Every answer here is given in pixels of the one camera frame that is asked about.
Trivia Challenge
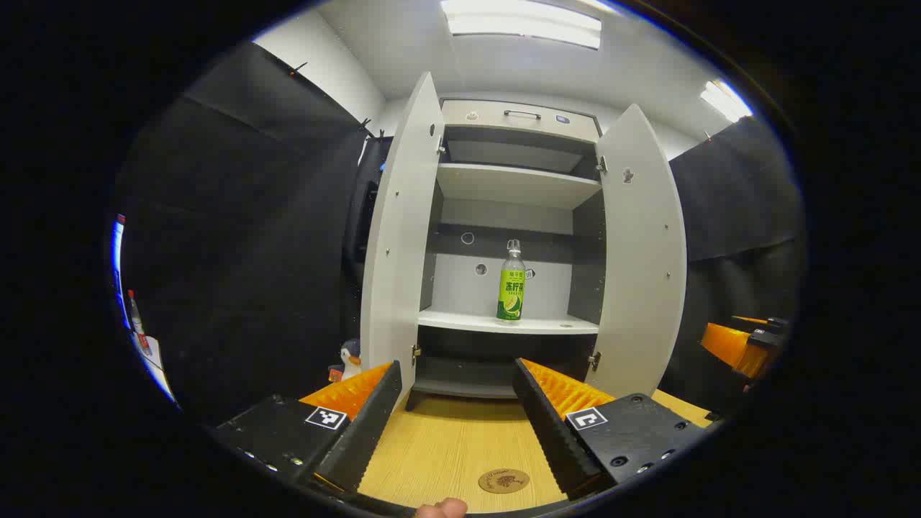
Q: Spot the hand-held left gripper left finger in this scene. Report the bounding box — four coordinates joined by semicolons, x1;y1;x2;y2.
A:
209;360;404;497

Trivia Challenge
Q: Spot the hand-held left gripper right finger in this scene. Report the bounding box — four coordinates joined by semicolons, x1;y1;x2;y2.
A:
512;358;713;502

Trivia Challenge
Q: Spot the round brown coaster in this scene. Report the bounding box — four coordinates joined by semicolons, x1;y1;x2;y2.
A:
478;468;530;494

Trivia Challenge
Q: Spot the white cabinet door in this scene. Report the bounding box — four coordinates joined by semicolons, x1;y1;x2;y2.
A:
360;72;445;404
584;104;688;399

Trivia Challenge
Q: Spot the green label plastic bottle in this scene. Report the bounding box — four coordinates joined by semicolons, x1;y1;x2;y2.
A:
496;240;527;324

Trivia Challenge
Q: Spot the white and grey cabinet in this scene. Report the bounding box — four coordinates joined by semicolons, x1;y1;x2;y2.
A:
407;99;605;412

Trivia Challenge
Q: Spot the small red white bottle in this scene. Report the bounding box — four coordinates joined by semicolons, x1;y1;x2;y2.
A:
127;290;153;355

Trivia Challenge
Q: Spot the white cabinet drawer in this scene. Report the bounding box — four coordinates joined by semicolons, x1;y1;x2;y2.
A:
440;99;601;143

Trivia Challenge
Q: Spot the penguin plush toy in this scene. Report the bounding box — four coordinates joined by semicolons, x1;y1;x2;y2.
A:
329;338;363;383

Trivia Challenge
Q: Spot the black backdrop cloth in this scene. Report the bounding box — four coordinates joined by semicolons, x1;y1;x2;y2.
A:
115;42;803;425

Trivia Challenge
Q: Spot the small ceiling light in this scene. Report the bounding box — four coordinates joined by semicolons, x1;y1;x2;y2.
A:
702;79;754;123

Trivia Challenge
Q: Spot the long ceiling light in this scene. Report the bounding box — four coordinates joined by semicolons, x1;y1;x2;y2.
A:
440;0;602;50

